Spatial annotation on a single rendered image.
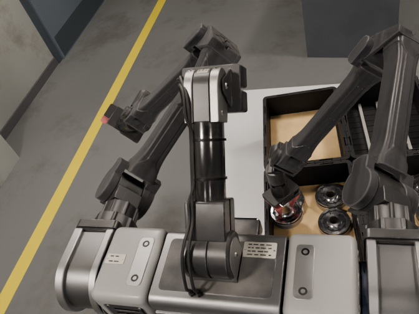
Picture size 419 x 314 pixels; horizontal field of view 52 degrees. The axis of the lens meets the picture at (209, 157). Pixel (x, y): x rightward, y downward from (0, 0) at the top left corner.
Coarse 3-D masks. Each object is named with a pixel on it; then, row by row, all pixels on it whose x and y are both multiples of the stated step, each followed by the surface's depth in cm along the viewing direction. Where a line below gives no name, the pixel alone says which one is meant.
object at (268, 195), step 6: (288, 180) 135; (270, 186) 130; (276, 186) 128; (282, 186) 128; (288, 186) 131; (294, 186) 133; (264, 192) 135; (270, 192) 134; (276, 192) 130; (282, 192) 130; (288, 192) 131; (294, 192) 132; (264, 198) 134; (270, 198) 132; (276, 198) 132; (282, 198) 131; (276, 204) 130
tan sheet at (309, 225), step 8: (320, 184) 156; (304, 192) 155; (312, 192) 154; (304, 200) 153; (312, 200) 152; (304, 208) 150; (312, 208) 150; (344, 208) 146; (304, 216) 148; (312, 216) 147; (304, 224) 146; (312, 224) 145; (352, 224) 142; (280, 232) 146; (288, 232) 146; (296, 232) 145; (304, 232) 144; (312, 232) 143; (352, 232) 140
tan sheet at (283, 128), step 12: (276, 120) 184; (288, 120) 182; (300, 120) 180; (276, 132) 179; (288, 132) 177; (336, 132) 171; (324, 144) 168; (336, 144) 167; (312, 156) 165; (324, 156) 164; (336, 156) 162
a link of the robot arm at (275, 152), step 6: (276, 144) 132; (282, 144) 130; (270, 150) 133; (276, 150) 122; (270, 156) 130; (276, 156) 120; (270, 162) 124; (276, 168) 124; (282, 168) 124; (288, 174) 125; (294, 174) 124
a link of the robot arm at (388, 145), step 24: (384, 48) 91; (408, 48) 87; (384, 72) 89; (408, 72) 85; (384, 96) 84; (408, 96) 83; (384, 120) 81; (408, 120) 81; (384, 144) 77; (360, 168) 76; (384, 168) 77; (360, 192) 73; (408, 192) 74
